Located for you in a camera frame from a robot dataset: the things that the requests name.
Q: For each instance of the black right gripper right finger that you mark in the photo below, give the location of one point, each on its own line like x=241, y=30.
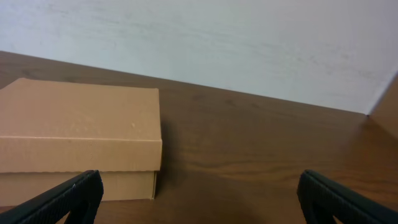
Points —
x=325, y=201

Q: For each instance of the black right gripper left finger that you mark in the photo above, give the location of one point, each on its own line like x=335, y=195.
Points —
x=77, y=199

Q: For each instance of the cardboard box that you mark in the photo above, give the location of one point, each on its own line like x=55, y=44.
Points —
x=53, y=131

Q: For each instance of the large brown cardboard sheet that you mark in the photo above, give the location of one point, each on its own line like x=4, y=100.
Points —
x=384, y=113

